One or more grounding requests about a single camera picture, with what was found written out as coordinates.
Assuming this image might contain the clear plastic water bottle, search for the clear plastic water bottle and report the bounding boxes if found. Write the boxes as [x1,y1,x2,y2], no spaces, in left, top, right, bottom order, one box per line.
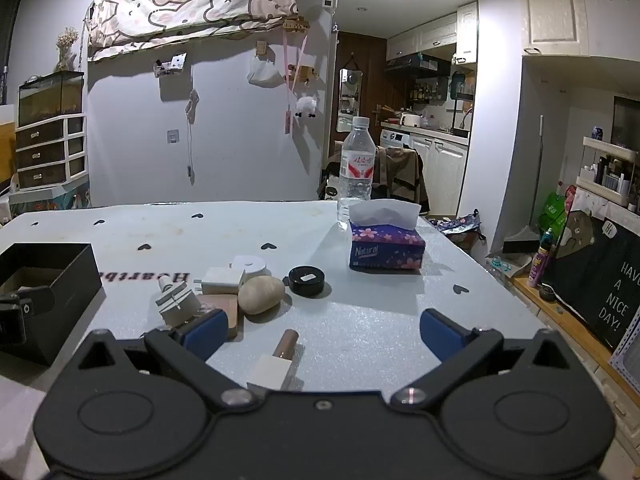
[337,116,377,226]

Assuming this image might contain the white kitchen wall cabinets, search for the white kitchen wall cabinets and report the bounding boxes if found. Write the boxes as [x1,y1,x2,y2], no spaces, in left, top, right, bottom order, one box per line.
[386,2,478,63]

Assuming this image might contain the purple yellow spray can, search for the purple yellow spray can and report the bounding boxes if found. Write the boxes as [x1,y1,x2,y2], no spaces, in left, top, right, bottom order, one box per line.
[527,227,556,288]

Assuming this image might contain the white hanging bag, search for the white hanging bag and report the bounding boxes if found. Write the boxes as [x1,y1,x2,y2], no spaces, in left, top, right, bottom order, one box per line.
[246,55,281,86]

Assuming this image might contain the beige smooth stone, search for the beige smooth stone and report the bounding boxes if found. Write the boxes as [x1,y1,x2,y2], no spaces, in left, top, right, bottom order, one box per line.
[237,276,287,316]

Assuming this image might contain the white broom stick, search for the white broom stick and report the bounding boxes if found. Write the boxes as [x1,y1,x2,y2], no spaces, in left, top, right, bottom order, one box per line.
[529,115,546,231]

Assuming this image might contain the tall white wall cabinet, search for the tall white wall cabinet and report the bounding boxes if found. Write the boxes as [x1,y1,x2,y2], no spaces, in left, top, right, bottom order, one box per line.
[519,0,591,57]

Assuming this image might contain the dark floral bag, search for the dark floral bag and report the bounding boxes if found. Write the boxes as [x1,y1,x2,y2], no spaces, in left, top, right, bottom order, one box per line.
[430,210,486,248]

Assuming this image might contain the grey cylindrical gadget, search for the grey cylindrical gadget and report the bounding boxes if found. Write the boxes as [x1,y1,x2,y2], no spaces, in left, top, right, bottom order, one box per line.
[154,277,202,330]

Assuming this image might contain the white drawer unit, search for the white drawer unit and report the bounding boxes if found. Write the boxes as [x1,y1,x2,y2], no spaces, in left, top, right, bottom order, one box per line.
[14,114,87,191]

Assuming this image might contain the white round tape measure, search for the white round tape measure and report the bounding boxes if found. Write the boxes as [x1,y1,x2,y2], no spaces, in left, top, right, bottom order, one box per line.
[229,255,267,281]

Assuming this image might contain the white washing machine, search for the white washing machine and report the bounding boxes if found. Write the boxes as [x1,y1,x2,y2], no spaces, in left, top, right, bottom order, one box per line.
[381,129,413,150]

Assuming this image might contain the dark window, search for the dark window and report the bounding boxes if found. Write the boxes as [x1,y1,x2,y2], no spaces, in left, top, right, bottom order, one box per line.
[0,0,28,106]

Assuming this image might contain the white rack with bottles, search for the white rack with bottles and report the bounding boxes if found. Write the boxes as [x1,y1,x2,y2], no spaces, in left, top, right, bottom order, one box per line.
[575,136,640,211]

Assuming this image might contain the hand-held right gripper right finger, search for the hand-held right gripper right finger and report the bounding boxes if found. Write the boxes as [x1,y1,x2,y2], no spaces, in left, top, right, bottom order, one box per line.
[391,309,576,411]

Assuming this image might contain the black range hood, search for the black range hood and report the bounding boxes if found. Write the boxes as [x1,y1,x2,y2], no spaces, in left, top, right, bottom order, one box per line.
[385,52,451,78]

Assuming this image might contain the pink hanging ribbon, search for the pink hanging ribbon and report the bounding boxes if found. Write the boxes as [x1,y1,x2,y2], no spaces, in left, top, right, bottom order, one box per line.
[282,30,311,136]

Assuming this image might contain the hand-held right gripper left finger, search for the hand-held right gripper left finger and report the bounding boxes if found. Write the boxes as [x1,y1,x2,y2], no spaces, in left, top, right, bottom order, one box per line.
[75,309,258,411]

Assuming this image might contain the green shopping bag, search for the green shopping bag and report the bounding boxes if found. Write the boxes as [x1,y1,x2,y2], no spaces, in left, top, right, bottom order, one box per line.
[537,192,571,241]

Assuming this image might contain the glass fish tank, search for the glass fish tank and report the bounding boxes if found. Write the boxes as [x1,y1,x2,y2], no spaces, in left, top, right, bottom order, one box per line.
[18,71,85,128]

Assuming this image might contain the dried flower bouquet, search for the dried flower bouquet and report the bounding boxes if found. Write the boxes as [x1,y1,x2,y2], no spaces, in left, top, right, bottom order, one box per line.
[55,27,80,72]

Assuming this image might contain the black round tin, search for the black round tin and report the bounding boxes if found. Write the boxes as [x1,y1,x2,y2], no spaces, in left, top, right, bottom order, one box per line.
[288,266,326,297]

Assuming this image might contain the purple floral tissue pack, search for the purple floral tissue pack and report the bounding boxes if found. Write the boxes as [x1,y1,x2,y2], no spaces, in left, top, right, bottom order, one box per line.
[348,199,426,272]

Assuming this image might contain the brown jacket on chair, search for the brown jacket on chair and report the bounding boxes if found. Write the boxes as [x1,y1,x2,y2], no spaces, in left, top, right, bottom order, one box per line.
[320,146,431,213]

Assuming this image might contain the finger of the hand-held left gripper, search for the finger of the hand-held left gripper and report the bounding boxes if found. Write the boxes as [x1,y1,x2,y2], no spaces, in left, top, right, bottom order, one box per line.
[0,286,55,347]

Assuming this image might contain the white perforated basket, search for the white perforated basket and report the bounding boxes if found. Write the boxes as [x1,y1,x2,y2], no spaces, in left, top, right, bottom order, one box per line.
[607,310,640,416]

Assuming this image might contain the brown wooden block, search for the brown wooden block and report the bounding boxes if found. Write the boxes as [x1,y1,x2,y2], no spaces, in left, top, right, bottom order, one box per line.
[197,294,241,343]

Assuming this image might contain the row of spice bottles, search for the row of spice bottles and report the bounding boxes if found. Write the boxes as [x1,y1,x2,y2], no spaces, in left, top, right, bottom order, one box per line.
[410,82,448,103]

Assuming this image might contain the white kitchen base cabinets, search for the white kitchen base cabinets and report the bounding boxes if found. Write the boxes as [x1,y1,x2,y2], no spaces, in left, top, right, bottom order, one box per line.
[410,135,471,216]

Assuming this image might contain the white charger adapter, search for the white charger adapter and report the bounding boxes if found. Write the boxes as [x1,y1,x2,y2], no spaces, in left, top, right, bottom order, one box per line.
[194,266,247,296]

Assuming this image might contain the white hanging cord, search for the white hanging cord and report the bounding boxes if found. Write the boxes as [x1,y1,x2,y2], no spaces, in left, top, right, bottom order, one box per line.
[185,89,200,185]

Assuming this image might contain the black printed board sign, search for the black printed board sign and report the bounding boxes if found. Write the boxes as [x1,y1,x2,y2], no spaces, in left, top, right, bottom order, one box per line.
[542,187,640,351]

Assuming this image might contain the black cardboard box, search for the black cardboard box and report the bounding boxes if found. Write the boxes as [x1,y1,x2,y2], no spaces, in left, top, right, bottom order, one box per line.
[0,242,103,366]

